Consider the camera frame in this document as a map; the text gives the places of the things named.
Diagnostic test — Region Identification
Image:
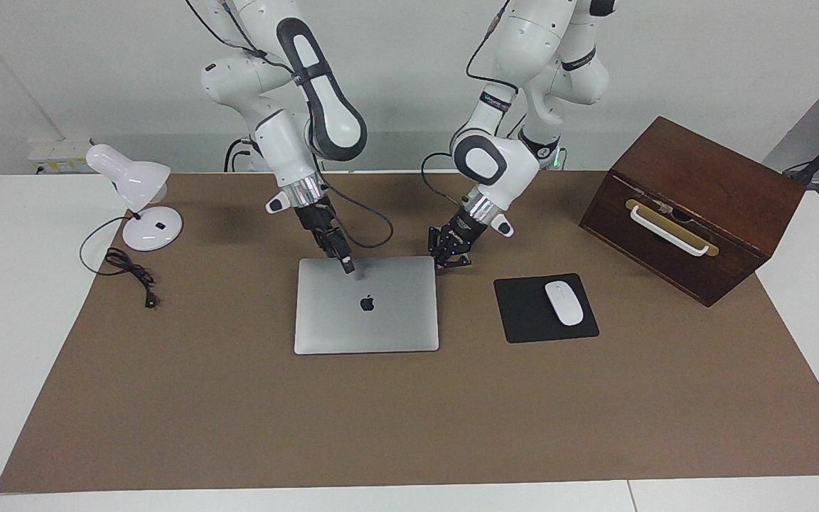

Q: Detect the silver Apple laptop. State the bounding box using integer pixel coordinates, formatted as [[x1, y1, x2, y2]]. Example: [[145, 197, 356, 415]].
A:
[[294, 257, 440, 355]]

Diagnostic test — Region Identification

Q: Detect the black mouse pad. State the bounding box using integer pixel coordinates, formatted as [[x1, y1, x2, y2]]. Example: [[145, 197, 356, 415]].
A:
[[493, 273, 600, 344]]

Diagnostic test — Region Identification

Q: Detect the white computer mouse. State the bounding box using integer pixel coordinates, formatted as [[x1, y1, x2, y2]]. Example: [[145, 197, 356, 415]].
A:
[[545, 281, 585, 327]]

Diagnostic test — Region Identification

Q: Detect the brown table mat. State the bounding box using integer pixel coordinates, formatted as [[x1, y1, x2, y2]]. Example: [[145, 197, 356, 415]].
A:
[[0, 171, 819, 494]]

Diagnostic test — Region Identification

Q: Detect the white desk lamp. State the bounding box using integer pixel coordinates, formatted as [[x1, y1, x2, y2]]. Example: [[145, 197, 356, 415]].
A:
[[85, 144, 183, 252]]

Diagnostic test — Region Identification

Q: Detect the dark brown wooden box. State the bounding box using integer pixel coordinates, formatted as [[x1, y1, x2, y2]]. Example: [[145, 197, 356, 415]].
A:
[[579, 116, 806, 307]]

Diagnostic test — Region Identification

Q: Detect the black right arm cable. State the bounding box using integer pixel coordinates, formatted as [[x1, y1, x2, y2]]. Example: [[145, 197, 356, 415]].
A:
[[189, 0, 394, 250]]

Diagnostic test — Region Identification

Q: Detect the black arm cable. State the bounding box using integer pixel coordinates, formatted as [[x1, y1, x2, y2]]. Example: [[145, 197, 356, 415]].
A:
[[189, 0, 394, 250], [422, 0, 520, 223]]

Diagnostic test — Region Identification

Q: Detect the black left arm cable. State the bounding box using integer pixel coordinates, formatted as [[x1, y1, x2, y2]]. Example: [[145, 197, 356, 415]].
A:
[[422, 0, 520, 223]]

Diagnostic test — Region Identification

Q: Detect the black lamp power cable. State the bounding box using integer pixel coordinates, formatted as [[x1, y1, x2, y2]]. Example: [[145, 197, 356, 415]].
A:
[[80, 215, 158, 309]]

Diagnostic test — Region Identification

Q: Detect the white box handle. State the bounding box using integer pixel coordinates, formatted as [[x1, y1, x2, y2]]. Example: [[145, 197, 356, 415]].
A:
[[628, 205, 710, 257]]

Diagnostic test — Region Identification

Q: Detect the gold box handle plate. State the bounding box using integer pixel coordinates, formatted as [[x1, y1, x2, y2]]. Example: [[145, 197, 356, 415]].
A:
[[625, 199, 719, 257]]

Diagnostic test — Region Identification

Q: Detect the white wall power strip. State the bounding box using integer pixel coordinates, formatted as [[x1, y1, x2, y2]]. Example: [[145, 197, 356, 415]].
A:
[[28, 139, 94, 175]]

